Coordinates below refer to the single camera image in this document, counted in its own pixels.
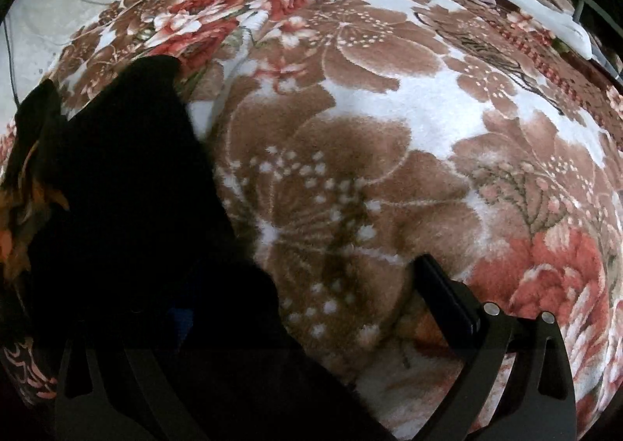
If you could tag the black garment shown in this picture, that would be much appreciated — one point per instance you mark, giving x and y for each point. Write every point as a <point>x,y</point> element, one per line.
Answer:
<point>126,207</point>

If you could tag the floral fleece blanket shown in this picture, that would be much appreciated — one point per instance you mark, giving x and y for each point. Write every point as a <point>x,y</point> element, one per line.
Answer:
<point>370,139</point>

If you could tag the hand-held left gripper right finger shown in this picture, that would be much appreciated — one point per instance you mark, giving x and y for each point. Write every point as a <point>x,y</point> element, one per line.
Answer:
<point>445,292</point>

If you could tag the white cloth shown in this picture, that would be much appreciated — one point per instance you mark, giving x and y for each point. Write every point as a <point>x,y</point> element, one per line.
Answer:
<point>540,5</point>

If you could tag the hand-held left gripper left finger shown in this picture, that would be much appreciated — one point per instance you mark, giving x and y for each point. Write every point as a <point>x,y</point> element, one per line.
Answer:
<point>109,402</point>

